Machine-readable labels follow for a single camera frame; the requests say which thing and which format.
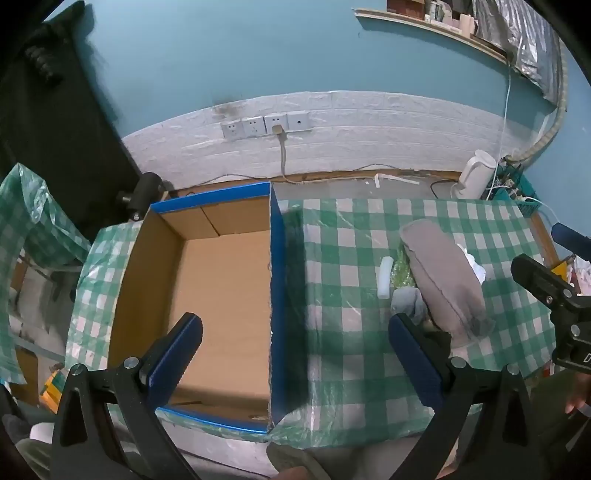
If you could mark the white foam block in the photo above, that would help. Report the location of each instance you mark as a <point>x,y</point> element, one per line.
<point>384,278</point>

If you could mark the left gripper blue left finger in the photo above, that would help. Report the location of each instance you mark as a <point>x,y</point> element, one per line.
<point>168,358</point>

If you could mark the silver foil insulation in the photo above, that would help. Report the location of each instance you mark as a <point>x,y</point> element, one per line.
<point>531,44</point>

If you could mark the wooden wall shelf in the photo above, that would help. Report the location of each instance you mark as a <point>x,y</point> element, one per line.
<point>434,27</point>

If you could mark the green glittery scrub cloth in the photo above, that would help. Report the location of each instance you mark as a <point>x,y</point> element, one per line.
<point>402,274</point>

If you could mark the green checkered cloth on left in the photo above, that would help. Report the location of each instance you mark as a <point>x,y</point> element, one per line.
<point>33,223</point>

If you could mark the teal plastic basket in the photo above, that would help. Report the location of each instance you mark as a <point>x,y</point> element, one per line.
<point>510,183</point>

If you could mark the black cabinet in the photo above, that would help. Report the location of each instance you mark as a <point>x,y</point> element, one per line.
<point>51,121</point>

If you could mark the white electric kettle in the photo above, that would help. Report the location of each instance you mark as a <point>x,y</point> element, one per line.
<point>475,177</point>

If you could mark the white wall socket strip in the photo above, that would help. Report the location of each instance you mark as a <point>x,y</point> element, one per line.
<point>263,125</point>

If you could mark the person right hand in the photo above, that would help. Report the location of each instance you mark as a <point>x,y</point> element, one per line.
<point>579,400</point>

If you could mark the green checkered tablecloth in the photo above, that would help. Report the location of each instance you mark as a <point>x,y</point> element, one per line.
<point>295,299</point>

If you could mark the blue cardboard box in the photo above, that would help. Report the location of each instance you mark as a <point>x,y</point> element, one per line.
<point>220,255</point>

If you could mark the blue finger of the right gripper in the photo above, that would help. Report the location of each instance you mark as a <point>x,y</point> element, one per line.
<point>540,282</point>
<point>572,240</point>

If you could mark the grey blue sock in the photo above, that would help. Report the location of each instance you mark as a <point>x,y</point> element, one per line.
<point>409,301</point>

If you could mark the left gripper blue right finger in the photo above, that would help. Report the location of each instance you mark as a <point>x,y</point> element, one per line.
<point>412,350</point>

